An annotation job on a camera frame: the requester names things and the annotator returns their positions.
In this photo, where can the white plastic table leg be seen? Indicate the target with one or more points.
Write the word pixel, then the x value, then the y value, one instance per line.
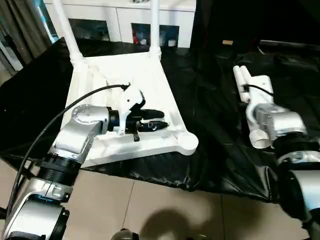
pixel 246 72
pixel 240 82
pixel 155 25
pixel 66 27

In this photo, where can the black plastic mat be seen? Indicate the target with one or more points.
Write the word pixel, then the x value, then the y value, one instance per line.
pixel 212 112

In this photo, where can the white cabinet with glass doors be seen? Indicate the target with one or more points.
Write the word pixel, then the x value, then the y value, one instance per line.
pixel 120 15

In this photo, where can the grey robot torso piece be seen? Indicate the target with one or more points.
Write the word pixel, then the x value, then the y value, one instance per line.
pixel 125 235

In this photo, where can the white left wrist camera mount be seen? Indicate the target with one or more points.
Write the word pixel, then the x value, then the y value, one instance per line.
pixel 130 97

